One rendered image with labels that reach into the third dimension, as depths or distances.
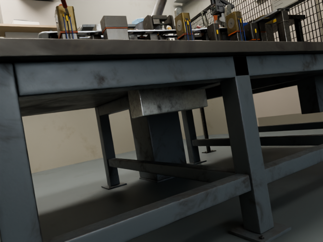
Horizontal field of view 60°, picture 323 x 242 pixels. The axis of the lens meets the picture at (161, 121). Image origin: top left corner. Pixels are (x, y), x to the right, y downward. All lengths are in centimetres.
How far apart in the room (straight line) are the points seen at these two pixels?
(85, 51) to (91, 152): 409
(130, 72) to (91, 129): 399
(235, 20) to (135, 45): 114
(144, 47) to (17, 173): 44
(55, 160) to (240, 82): 387
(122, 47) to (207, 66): 32
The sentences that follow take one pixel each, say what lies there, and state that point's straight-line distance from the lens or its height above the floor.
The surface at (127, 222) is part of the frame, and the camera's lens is 80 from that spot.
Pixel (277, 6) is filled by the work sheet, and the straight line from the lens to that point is 247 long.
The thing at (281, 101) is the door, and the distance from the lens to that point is 454.
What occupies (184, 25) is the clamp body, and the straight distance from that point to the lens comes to 166.
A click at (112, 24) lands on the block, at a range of 150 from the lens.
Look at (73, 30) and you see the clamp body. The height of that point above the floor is 94.
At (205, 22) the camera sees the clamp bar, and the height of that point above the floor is 113.
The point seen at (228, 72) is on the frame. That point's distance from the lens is 102.
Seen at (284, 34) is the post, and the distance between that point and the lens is 186.
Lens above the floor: 48
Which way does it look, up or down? level
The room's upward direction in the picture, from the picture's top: 9 degrees counter-clockwise
